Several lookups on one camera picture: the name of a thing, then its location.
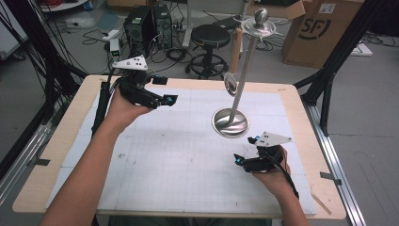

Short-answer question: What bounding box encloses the steel utensil stand with hooks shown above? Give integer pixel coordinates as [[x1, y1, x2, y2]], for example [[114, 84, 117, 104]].
[[211, 8, 284, 139]]

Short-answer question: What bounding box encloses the white grid mat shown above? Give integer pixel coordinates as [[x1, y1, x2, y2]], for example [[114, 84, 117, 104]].
[[45, 85, 318, 217]]

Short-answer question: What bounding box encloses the aluminium rail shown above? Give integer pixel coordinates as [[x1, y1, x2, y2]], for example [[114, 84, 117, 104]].
[[0, 123, 53, 207], [302, 102, 368, 226]]

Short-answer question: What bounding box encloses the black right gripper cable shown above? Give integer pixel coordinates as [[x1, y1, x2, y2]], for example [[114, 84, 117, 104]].
[[265, 150, 301, 201]]

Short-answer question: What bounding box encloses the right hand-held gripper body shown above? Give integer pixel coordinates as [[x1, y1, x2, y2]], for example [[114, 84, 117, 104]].
[[243, 131, 294, 174]]

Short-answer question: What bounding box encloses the steel ladle with wooden handle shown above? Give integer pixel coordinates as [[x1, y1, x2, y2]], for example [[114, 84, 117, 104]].
[[223, 27, 245, 98]]

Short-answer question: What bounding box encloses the person's right hand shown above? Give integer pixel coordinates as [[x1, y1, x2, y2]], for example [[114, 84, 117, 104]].
[[251, 146, 292, 193]]

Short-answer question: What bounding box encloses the person's left hand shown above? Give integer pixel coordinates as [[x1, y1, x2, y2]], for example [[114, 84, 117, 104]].
[[102, 86, 154, 135]]

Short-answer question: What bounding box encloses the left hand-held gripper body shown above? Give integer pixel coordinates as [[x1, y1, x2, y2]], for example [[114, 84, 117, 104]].
[[111, 55, 165, 110]]

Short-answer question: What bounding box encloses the white power adapter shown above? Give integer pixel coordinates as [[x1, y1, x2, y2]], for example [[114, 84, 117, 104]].
[[349, 42, 375, 57]]

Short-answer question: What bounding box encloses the black tape piece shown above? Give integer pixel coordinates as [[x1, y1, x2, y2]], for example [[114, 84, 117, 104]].
[[319, 171, 343, 186], [26, 158, 51, 168]]

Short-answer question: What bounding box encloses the white desk leg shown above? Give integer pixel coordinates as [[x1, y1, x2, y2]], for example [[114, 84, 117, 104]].
[[182, 0, 194, 49], [234, 0, 252, 59]]

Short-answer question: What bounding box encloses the black round stool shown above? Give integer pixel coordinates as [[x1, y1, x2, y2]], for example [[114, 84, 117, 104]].
[[185, 24, 231, 81]]

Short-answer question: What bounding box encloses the small device with green display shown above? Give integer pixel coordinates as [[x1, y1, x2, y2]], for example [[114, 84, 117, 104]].
[[109, 38, 122, 62]]

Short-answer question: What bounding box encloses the large closed cardboard box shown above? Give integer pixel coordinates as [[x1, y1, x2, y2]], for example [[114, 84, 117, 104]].
[[280, 0, 367, 70]]

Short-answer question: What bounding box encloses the white power strip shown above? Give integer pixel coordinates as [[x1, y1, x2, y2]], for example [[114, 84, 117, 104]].
[[102, 28, 122, 42]]

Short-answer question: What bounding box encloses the black metal frame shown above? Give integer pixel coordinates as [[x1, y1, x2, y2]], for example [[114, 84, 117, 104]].
[[294, 0, 391, 137], [0, 0, 89, 178]]

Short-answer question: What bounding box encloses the black computer tower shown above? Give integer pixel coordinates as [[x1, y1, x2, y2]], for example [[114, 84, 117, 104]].
[[152, 3, 174, 50], [122, 5, 155, 59]]

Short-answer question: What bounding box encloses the thin wooden strip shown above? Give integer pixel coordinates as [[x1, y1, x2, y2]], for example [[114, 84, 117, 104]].
[[310, 192, 333, 217]]

